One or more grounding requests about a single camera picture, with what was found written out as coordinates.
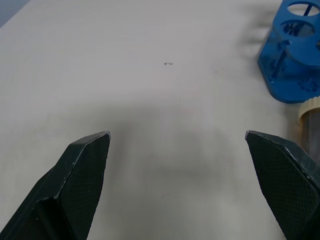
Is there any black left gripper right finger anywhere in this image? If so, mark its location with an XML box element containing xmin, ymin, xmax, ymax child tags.
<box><xmin>245</xmin><ymin>130</ymin><xmax>320</xmax><ymax>240</ymax></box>

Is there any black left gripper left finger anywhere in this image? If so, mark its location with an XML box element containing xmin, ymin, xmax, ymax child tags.
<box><xmin>0</xmin><ymin>130</ymin><xmax>112</xmax><ymax>240</ymax></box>

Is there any clear tube with cream cap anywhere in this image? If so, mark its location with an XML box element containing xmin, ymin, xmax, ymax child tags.
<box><xmin>297</xmin><ymin>96</ymin><xmax>320</xmax><ymax>161</ymax></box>

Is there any blue plastic test tube rack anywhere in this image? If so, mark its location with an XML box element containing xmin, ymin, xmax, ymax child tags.
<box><xmin>257</xmin><ymin>0</ymin><xmax>320</xmax><ymax>104</ymax></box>

